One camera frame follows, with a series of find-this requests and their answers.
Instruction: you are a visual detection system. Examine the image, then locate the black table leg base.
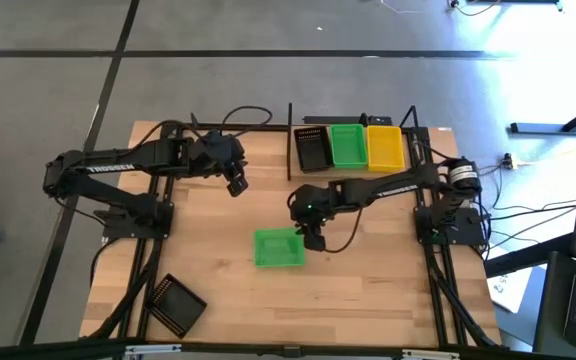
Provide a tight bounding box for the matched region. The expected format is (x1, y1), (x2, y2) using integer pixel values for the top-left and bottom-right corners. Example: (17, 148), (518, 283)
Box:
(510, 94), (576, 136)

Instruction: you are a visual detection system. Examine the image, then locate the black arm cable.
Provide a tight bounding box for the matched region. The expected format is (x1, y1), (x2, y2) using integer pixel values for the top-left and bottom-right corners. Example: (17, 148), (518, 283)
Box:
(130, 112), (207, 150)
(219, 105), (274, 140)
(323, 207), (364, 254)

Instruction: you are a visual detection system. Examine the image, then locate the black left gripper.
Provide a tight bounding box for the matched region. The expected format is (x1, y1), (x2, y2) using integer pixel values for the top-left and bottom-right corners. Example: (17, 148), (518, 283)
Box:
(187, 129), (250, 198)

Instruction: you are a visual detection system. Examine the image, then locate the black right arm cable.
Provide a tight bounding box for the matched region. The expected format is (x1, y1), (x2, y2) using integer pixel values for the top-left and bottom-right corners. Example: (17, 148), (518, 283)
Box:
(323, 207), (364, 254)

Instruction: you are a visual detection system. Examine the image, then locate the black plastic basket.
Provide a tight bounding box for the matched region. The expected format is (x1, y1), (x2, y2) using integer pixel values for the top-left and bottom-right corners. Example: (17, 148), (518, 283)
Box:
(144, 272), (209, 340)
(293, 125), (336, 173)

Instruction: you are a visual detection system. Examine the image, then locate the green plastic basket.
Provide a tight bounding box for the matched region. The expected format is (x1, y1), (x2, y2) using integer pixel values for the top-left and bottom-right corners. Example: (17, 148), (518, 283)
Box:
(253, 227), (307, 269)
(328, 123), (370, 170)

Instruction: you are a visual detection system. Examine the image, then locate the black power strip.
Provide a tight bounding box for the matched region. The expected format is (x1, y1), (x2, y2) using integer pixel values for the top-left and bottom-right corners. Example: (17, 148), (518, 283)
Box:
(302, 115), (394, 127)

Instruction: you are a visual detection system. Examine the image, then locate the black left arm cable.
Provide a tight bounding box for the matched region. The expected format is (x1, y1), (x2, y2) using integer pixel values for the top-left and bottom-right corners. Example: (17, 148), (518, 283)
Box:
(130, 112), (207, 150)
(219, 105), (274, 140)

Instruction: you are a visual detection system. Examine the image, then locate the black desk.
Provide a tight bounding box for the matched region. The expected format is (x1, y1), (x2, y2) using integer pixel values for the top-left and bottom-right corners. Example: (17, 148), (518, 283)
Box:
(482, 232), (576, 360)

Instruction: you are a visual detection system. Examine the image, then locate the white paper sheet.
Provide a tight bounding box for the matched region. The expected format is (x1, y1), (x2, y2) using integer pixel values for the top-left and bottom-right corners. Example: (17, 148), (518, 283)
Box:
(486, 269), (534, 315)

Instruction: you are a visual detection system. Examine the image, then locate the black aluminium rig frame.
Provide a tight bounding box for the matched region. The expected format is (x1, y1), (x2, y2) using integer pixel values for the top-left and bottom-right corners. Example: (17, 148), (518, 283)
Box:
(0, 122), (576, 360)

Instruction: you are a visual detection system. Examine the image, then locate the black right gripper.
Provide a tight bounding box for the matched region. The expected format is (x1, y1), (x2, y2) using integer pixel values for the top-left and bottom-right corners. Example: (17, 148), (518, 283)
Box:
(287, 182), (342, 253)

